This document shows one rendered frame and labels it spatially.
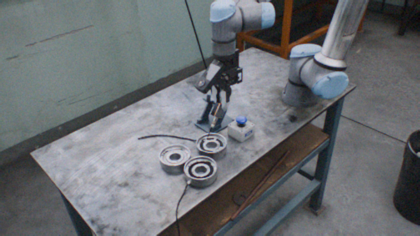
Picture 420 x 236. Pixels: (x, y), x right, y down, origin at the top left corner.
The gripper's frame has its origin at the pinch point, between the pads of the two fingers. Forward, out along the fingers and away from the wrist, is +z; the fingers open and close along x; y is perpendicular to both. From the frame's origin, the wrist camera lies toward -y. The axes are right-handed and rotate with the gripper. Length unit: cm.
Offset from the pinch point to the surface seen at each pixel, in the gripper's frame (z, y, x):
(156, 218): 13.1, -38.0, -14.5
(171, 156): 11.1, -20.7, 2.0
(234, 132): 10.3, 2.8, -4.2
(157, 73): 75, 70, 160
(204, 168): 11.4, -16.4, -9.9
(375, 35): 93, 308, 90
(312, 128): 38, 57, -2
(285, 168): 38.2, 26.0, -11.1
